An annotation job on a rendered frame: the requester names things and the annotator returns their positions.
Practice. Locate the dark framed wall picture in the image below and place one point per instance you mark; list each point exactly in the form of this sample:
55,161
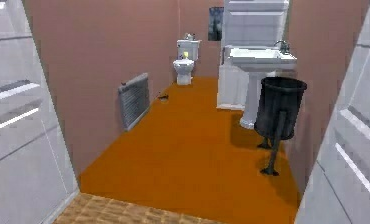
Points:
215,23

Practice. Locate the small grey item on cistern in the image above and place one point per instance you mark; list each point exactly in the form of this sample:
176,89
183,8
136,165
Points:
189,36

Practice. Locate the small yellow object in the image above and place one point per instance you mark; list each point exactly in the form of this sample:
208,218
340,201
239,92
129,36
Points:
185,54

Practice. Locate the black bin on legs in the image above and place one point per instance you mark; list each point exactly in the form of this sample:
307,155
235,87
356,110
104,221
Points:
279,103

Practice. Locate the grey sink faucet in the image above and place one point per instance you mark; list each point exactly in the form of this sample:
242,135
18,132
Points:
283,46

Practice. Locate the white room door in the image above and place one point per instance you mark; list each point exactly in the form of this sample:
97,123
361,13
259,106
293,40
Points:
349,143
23,116

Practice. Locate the small dark floor object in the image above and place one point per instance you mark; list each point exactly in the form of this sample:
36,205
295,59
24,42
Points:
163,97

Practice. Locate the white toilet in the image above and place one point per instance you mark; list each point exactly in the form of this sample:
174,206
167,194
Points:
185,56

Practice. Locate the grey wall radiator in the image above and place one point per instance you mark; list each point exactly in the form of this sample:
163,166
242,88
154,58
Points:
134,100

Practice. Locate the white pedestal sink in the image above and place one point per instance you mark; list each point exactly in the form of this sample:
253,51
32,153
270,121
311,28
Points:
258,59

